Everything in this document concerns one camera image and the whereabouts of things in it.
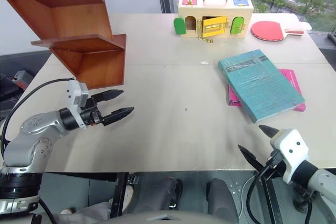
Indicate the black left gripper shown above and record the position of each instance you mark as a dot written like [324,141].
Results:
[90,116]

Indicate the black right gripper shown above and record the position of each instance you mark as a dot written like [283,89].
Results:
[274,169]

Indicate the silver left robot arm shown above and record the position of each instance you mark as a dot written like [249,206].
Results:
[34,127]

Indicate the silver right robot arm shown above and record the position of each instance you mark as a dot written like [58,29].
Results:
[323,182]

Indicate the wooden shelf unit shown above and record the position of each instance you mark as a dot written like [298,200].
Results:
[86,58]

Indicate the teal paperback book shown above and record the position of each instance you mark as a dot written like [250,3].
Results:
[260,85]

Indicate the pink paperback book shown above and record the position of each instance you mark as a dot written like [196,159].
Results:
[292,79]

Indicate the black table leg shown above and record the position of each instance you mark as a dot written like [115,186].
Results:
[118,195]

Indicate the red and grey device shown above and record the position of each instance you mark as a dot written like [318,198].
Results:
[23,78]

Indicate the white shoe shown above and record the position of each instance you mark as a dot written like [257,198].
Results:
[128,197]

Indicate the green arched open door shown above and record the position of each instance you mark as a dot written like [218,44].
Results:
[179,26]

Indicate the grey trouser leg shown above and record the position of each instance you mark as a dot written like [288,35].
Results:
[84,213]

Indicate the red table tennis paddle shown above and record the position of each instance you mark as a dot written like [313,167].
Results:
[266,31]

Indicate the green arched latched door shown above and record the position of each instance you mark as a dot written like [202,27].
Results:
[237,26]

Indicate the yellow lock box door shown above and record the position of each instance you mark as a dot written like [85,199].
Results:
[214,26]

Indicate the wooden lock box toy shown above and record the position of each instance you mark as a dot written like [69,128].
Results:
[215,9]

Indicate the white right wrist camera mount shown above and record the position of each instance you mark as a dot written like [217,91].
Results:
[291,148]

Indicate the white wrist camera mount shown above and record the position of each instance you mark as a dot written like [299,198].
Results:
[74,93]
[291,148]

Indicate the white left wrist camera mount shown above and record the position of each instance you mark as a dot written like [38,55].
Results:
[74,93]

